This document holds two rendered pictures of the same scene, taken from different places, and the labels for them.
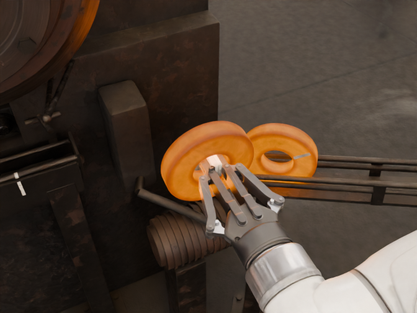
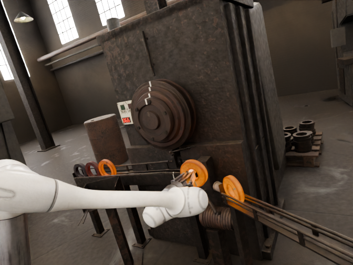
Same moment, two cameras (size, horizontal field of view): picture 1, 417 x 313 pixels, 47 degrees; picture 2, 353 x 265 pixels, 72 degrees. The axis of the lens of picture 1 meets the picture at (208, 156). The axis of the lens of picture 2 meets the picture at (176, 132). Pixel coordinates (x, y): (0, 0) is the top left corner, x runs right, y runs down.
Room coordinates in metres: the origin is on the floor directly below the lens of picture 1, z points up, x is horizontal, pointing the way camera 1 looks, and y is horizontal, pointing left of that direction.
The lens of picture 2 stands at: (-0.13, -1.04, 1.38)
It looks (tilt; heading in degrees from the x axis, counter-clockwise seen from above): 14 degrees down; 59
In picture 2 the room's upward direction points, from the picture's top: 14 degrees counter-clockwise
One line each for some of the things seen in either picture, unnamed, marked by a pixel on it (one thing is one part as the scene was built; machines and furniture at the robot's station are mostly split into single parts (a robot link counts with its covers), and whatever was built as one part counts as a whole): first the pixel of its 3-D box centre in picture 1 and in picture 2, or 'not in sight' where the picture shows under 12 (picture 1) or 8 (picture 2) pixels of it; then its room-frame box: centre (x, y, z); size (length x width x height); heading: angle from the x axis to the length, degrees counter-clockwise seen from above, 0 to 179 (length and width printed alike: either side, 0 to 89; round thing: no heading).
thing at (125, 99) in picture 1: (128, 137); (207, 174); (0.74, 0.17, 0.68); 0.11 x 0.08 x 0.24; 25
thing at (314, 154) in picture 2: not in sight; (268, 138); (2.50, 1.03, 0.22); 1.20 x 0.81 x 0.44; 113
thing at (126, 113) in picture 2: not in sight; (132, 112); (0.59, 0.74, 1.15); 0.26 x 0.02 x 0.18; 115
